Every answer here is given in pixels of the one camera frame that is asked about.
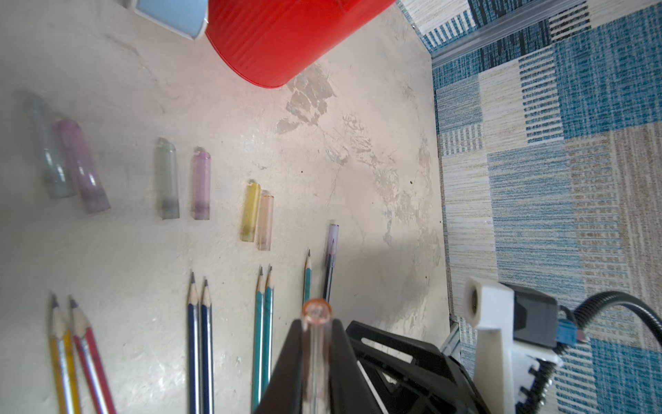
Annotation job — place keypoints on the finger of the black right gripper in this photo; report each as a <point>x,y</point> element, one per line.
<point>411,376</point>

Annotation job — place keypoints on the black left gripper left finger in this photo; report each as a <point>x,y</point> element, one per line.
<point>285,391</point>

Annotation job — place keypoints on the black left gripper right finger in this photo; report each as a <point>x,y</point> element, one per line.
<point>349,391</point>

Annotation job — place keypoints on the green pencil yellow cap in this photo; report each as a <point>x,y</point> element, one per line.
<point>258,341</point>

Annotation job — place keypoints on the blue pencil violet cap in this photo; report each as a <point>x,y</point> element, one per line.
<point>207,351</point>

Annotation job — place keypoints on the green pencil orange cap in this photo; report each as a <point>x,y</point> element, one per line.
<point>307,281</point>
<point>267,331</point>

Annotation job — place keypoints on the dark blue pencil clear cap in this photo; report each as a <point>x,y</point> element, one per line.
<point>193,346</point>

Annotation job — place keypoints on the peach clear pencil cap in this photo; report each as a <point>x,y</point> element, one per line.
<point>265,222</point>

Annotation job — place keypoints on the yellow clear pencil cap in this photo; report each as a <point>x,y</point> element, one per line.
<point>250,212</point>

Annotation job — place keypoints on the red pencil purple cap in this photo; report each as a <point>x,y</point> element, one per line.
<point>91,361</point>

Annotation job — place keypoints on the yellow striped pencil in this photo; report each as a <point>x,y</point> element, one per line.
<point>62,358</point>

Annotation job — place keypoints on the clear greenish pencil cap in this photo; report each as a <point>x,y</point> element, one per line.
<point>167,185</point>

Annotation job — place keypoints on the violet clear pencil cap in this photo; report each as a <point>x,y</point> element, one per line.
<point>201,184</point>

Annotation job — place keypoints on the pink purple pencil cap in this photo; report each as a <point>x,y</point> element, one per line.
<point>82,166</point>

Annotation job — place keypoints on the pale teal pencil cap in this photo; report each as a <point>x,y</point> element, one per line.
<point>55,173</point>

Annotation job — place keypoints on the red pencil holder cup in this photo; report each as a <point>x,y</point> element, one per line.
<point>268,43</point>

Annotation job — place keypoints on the light blue eraser box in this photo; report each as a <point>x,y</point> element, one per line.
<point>187,18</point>

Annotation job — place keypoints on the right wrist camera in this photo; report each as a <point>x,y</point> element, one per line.
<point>518,329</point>

